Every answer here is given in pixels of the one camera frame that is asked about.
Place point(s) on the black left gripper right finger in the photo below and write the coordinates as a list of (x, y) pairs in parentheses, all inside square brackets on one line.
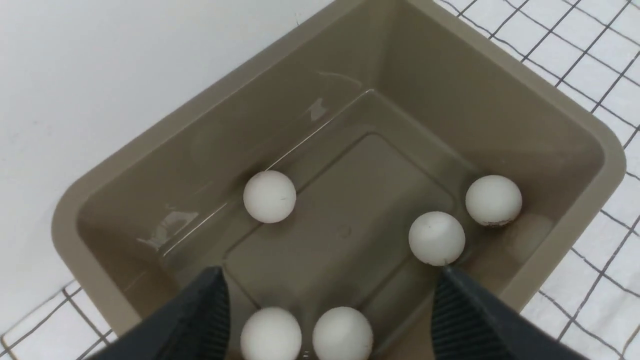
[(469, 323)]

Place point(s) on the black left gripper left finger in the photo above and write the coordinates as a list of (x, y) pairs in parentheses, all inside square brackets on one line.
[(193, 325)]

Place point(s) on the white ping-pong ball with logo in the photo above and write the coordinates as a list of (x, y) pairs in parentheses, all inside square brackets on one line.
[(493, 201)]

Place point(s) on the olive green plastic bin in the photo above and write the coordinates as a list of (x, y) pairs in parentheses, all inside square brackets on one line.
[(350, 150)]

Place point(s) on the white black grid tablecloth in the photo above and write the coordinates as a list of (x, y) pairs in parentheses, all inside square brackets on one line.
[(590, 125)]

